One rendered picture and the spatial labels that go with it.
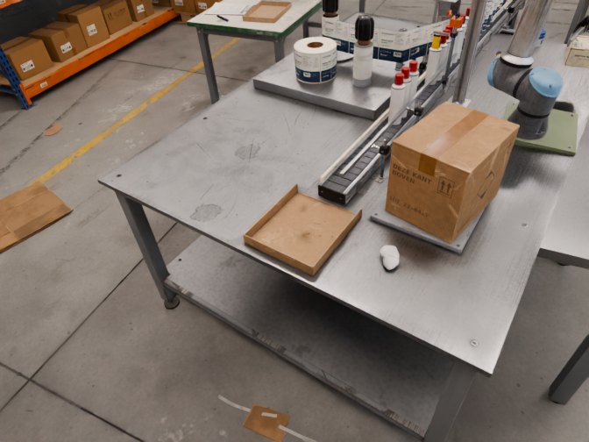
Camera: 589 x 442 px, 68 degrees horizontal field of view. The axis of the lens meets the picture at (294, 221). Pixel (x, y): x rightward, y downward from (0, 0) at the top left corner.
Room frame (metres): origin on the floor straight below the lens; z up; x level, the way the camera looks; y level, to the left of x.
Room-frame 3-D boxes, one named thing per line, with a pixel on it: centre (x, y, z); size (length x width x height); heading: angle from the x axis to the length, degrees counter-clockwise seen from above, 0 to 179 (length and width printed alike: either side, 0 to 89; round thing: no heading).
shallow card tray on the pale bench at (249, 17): (3.25, 0.07, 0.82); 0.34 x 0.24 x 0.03; 157
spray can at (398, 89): (1.55, -0.44, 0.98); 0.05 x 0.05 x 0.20
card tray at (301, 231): (1.02, -0.03, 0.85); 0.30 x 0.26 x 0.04; 143
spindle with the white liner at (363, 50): (1.92, -0.37, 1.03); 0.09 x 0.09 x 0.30
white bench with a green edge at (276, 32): (3.89, -0.14, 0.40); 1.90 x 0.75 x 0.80; 152
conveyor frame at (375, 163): (1.81, -0.64, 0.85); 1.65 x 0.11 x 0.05; 143
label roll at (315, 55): (2.05, -0.16, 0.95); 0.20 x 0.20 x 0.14
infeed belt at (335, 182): (1.81, -0.64, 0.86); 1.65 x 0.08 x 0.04; 143
